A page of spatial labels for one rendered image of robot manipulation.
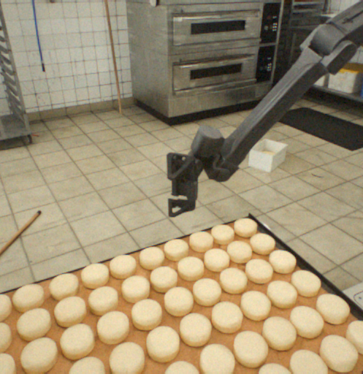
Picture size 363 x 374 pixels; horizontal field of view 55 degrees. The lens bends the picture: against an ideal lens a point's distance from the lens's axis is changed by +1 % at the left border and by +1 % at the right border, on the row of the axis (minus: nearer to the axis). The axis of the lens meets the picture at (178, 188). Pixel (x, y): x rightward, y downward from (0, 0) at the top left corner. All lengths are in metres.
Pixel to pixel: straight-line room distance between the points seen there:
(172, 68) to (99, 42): 1.09
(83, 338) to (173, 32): 3.34
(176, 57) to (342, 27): 2.99
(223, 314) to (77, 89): 4.06
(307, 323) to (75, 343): 0.36
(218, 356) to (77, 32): 4.10
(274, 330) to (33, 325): 0.38
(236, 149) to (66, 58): 3.66
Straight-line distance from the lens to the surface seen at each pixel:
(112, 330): 0.59
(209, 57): 4.00
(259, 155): 3.04
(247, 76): 4.36
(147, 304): 0.62
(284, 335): 0.60
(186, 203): 0.82
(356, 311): 0.70
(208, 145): 0.84
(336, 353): 0.61
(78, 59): 4.44
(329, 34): 0.87
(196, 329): 0.59
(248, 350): 0.57
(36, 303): 0.67
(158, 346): 0.57
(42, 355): 0.59
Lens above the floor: 1.39
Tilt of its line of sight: 31 degrees down
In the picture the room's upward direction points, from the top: straight up
